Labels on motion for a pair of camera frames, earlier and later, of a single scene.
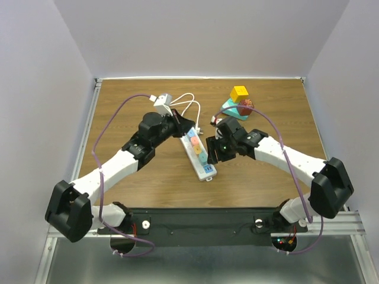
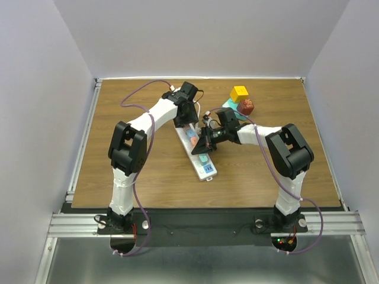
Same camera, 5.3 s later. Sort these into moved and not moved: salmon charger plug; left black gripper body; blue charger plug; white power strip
Moved: left black gripper body
Not moved: blue charger plug; salmon charger plug; white power strip
